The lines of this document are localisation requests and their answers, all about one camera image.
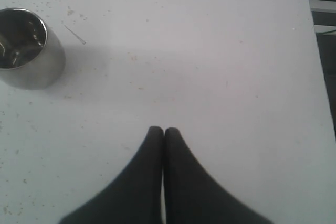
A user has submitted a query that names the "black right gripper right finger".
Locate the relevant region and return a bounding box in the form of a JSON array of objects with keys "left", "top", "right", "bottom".
[{"left": 163, "top": 127, "right": 271, "bottom": 223}]

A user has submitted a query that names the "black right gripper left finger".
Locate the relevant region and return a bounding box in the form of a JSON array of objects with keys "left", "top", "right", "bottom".
[{"left": 60, "top": 126, "right": 164, "bottom": 223}]

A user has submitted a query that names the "stainless steel cup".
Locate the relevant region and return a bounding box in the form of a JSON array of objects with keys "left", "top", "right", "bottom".
[{"left": 1, "top": 8, "right": 66, "bottom": 90}]

